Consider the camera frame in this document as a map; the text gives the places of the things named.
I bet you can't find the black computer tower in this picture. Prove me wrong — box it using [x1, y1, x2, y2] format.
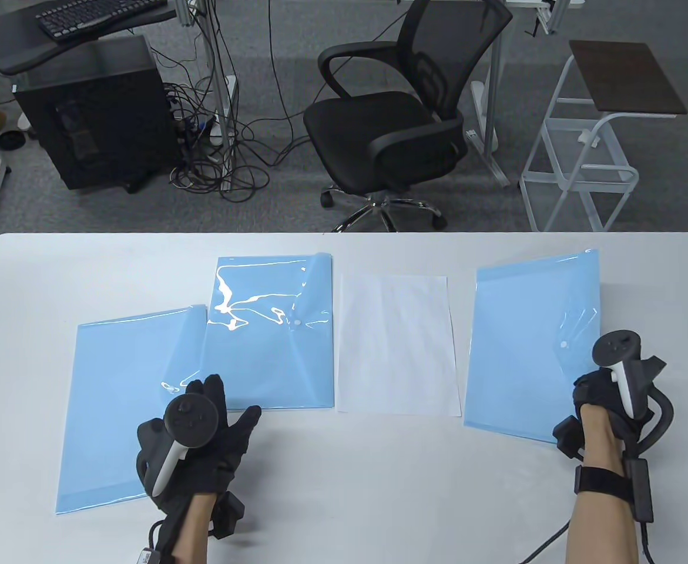
[14, 34, 183, 194]

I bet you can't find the black keyboard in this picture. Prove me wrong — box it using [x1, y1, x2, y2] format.
[35, 0, 168, 43]

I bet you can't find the black keyboard desk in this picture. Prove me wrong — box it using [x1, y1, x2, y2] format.
[0, 0, 179, 76]

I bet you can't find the black wrist strap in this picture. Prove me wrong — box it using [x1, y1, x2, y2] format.
[573, 464, 632, 501]

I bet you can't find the grey metal desk leg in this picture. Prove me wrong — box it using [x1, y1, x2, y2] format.
[174, 0, 233, 192]

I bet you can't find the white desk frame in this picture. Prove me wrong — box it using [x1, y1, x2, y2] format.
[466, 0, 585, 189]

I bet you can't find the person's right forearm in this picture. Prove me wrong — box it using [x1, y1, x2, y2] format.
[564, 405, 641, 564]

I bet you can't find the white paper sheet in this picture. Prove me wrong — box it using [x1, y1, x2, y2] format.
[335, 273, 463, 418]

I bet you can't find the black mesh office chair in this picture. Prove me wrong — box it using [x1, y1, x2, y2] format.
[303, 0, 514, 233]

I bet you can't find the blue plastic snap envelope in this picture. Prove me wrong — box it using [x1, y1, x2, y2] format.
[201, 253, 335, 411]
[56, 304, 209, 516]
[464, 249, 603, 447]

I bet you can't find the person's left hand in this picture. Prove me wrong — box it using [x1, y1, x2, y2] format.
[136, 375, 262, 500]

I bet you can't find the person's left forearm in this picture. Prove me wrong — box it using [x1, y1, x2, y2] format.
[170, 493, 212, 564]

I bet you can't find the white and black controller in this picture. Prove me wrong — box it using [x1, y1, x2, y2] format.
[592, 331, 669, 421]
[151, 395, 221, 499]

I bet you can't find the white cart with brown top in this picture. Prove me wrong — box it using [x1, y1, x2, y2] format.
[518, 40, 688, 233]

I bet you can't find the tangle of black cables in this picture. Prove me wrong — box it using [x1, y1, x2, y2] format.
[156, 0, 297, 203]

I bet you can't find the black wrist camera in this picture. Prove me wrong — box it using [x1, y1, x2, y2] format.
[209, 491, 246, 540]
[552, 413, 586, 460]

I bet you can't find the person's right hand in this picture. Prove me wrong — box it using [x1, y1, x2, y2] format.
[573, 370, 651, 457]

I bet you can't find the white power strip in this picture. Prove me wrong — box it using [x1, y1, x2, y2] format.
[209, 75, 239, 146]

